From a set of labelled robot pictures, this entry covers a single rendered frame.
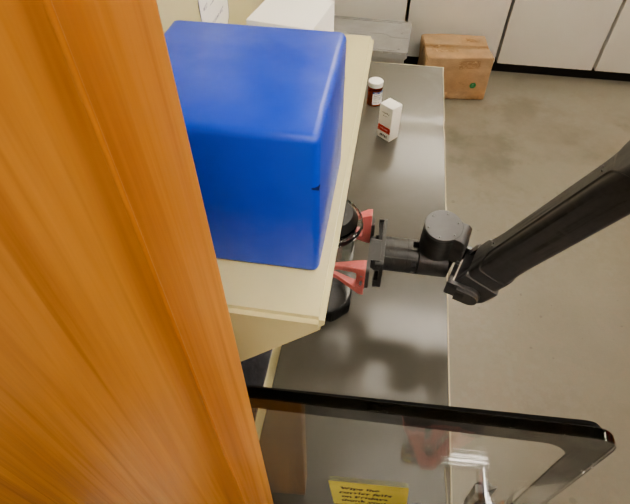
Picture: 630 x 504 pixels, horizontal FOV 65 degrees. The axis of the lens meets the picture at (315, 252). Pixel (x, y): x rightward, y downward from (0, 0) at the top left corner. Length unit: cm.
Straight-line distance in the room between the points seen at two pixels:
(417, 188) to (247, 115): 100
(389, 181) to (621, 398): 134
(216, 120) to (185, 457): 14
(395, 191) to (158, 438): 103
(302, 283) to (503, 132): 295
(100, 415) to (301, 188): 12
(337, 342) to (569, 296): 161
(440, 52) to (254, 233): 306
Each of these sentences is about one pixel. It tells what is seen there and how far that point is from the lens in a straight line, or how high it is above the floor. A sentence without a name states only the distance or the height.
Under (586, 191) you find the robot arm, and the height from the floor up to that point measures 136.
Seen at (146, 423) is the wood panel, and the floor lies 155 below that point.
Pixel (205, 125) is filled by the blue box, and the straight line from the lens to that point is 22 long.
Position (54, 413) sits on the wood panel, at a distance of 21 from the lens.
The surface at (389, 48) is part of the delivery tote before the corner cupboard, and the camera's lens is 317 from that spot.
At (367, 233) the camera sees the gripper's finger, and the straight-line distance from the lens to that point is 88.
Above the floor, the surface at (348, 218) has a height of 118.
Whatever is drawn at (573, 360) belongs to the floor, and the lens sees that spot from 221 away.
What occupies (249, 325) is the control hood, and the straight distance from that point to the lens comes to 27.
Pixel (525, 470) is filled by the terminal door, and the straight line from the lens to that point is 46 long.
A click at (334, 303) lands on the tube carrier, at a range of 90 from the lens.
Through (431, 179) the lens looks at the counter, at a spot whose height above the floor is 94.
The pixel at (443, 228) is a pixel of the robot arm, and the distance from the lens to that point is 76.
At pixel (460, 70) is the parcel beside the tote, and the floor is 20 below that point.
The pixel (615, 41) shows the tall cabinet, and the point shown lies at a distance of 381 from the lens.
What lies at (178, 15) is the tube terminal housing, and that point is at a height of 159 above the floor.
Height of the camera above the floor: 172
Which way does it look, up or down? 49 degrees down
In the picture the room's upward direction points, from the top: straight up
